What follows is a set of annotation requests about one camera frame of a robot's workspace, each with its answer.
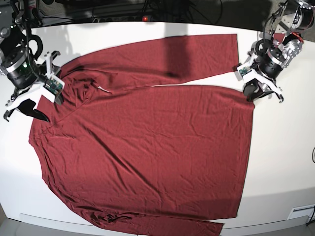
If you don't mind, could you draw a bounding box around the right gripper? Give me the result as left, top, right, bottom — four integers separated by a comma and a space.
3, 51, 65, 122

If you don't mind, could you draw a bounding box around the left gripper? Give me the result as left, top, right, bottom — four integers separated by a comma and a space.
241, 48, 284, 103

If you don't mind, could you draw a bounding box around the dark red long-sleeve shirt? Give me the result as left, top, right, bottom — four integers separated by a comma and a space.
29, 34, 254, 236

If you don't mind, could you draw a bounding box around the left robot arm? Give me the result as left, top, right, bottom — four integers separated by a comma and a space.
237, 0, 315, 102

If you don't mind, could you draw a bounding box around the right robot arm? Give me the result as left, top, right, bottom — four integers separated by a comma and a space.
0, 0, 65, 122

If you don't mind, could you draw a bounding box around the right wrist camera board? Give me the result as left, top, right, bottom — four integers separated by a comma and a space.
44, 78, 63, 96

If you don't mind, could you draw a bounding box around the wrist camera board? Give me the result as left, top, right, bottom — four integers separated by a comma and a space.
237, 64, 252, 82
44, 78, 63, 96

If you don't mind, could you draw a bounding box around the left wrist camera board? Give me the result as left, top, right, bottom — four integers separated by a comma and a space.
237, 64, 252, 82

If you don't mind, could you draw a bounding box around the black power strip red switch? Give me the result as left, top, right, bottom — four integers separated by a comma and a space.
92, 15, 152, 23

